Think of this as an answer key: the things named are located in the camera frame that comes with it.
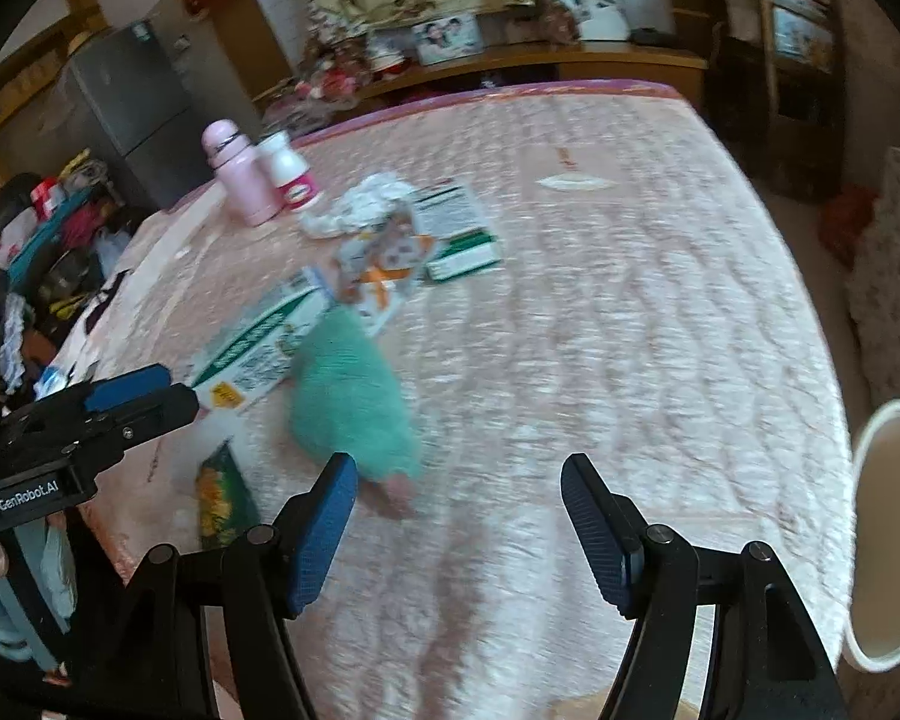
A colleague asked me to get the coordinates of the white bin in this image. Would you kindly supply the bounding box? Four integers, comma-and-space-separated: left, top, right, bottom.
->
840, 397, 900, 672

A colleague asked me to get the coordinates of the framed couple photo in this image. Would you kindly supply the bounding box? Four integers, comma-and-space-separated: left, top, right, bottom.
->
412, 15, 485, 65

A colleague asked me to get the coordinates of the floral pillow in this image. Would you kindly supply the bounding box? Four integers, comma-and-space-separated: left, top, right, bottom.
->
844, 146, 900, 421

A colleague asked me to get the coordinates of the long green white carton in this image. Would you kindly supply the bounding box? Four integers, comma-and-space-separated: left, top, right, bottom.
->
186, 268, 338, 415

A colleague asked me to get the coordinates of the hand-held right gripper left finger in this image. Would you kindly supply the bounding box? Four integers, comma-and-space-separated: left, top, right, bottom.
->
124, 452, 359, 720

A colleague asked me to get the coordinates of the white pill bottle pink label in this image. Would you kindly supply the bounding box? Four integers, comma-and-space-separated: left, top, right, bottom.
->
259, 131, 325, 215

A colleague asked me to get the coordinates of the white tissue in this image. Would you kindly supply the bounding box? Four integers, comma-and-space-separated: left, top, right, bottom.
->
300, 172, 417, 241

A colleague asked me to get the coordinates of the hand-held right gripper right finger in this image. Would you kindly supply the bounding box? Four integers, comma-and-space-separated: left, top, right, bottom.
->
560, 454, 848, 720

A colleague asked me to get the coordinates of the wooden headboard shelf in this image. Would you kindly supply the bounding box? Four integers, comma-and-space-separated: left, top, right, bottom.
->
255, 45, 710, 121

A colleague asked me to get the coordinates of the grey refrigerator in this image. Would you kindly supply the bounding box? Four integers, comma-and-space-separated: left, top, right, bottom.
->
64, 19, 222, 211

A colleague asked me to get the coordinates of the dark wooden rack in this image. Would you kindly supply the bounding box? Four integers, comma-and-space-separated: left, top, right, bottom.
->
709, 0, 845, 200

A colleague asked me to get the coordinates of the green snack packet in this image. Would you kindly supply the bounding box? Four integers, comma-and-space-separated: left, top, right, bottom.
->
197, 441, 262, 548

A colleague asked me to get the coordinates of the red bag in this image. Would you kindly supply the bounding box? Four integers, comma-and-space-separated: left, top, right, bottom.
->
817, 187, 882, 267

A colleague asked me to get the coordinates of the wedding photo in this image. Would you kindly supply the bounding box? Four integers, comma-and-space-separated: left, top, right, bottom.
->
562, 0, 631, 42

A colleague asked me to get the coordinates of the teal cloth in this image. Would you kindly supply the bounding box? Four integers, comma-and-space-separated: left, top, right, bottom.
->
289, 311, 425, 485

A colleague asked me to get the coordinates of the green white medicine box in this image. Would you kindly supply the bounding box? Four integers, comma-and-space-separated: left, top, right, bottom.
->
409, 178, 505, 284

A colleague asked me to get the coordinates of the crumpled orange white carton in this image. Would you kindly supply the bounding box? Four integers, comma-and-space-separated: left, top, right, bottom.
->
328, 214, 440, 338

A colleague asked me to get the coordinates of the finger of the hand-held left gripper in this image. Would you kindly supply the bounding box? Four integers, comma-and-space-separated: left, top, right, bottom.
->
67, 384, 200, 460
45, 364, 173, 421

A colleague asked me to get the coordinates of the pink thermos bottle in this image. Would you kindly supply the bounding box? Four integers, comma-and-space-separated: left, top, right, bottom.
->
201, 120, 282, 227

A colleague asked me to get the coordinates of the floral cloth bundle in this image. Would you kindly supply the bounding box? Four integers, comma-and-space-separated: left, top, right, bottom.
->
292, 0, 380, 102

